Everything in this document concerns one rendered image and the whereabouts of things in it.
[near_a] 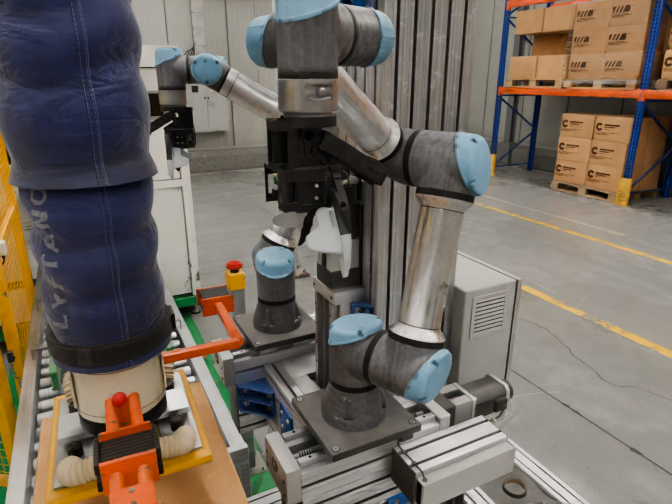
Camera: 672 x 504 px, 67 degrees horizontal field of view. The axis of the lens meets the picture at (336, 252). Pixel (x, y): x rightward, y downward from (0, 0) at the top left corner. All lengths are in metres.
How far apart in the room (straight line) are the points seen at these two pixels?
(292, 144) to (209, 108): 9.56
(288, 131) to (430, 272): 0.47
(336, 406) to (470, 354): 0.49
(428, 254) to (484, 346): 0.58
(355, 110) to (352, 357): 0.49
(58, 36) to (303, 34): 0.39
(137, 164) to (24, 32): 0.24
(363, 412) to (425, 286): 0.32
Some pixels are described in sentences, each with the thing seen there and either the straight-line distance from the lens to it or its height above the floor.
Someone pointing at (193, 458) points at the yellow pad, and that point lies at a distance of 1.09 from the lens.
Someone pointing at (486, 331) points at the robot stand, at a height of 1.10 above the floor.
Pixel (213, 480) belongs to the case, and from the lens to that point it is 1.23.
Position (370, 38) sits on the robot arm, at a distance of 0.71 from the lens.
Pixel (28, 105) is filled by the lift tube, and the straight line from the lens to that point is 0.91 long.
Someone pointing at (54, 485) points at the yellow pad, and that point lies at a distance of 1.11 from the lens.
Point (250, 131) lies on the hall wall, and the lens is 10.72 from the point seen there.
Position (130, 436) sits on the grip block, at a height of 1.20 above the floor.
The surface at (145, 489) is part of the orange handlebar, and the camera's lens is 0.86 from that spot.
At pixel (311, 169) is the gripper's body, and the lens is 0.64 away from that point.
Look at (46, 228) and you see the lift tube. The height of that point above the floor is 1.53.
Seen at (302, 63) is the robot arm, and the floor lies 1.78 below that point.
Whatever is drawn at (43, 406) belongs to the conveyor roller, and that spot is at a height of 0.54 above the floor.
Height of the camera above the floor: 1.76
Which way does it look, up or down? 19 degrees down
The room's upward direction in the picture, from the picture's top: straight up
